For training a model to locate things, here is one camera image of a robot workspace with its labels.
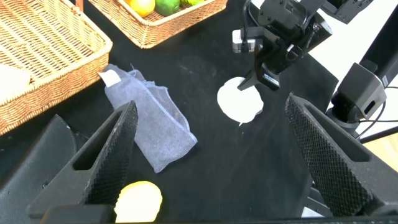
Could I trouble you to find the yellow pear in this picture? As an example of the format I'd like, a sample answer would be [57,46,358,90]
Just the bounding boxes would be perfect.
[129,0,156,18]

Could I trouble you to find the grey folded towel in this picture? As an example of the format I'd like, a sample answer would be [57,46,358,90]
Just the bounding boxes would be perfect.
[98,63,198,174]

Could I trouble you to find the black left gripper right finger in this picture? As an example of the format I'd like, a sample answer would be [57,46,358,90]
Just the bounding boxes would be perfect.
[285,92,398,218]

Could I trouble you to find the black right camera cable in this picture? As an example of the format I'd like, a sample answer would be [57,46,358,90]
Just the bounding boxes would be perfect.
[242,0,259,52]

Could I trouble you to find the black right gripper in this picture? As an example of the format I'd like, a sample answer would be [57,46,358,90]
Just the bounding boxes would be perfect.
[238,46,308,92]

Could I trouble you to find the thin black cable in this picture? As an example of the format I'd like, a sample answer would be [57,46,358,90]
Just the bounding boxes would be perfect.
[354,86,398,141]

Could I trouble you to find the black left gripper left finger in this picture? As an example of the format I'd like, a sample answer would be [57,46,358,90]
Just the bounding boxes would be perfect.
[27,100,139,219]

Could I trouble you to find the black tablecloth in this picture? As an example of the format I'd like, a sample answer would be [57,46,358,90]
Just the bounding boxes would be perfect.
[0,0,340,224]

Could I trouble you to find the yellow lemon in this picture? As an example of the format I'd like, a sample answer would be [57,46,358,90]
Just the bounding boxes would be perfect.
[114,180,164,223]

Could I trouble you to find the wicker basket brown handles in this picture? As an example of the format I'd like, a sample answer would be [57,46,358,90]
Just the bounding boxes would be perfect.
[0,0,113,136]
[88,0,229,50]

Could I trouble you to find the black robot torso column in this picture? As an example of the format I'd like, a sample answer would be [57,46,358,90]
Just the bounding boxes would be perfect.
[326,0,398,139]

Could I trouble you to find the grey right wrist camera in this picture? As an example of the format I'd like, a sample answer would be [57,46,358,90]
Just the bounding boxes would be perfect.
[231,28,265,54]

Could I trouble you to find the white plate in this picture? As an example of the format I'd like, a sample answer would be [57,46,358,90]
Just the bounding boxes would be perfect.
[216,76,265,127]

